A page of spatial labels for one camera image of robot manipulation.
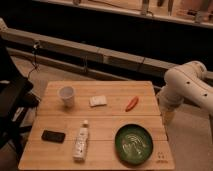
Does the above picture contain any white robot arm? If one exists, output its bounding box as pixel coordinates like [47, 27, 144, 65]
[156, 61, 213, 142]

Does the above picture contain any black hanging cable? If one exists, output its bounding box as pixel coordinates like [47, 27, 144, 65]
[26, 40, 42, 81]

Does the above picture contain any black chair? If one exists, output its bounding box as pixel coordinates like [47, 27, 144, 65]
[0, 36, 39, 158]

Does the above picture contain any white plastic bottle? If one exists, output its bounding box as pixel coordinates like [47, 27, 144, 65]
[73, 120, 89, 162]

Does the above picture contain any red pepper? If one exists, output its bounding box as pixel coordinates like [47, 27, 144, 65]
[125, 96, 139, 112]

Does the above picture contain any black smartphone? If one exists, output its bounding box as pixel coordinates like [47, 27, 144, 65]
[41, 130, 65, 143]

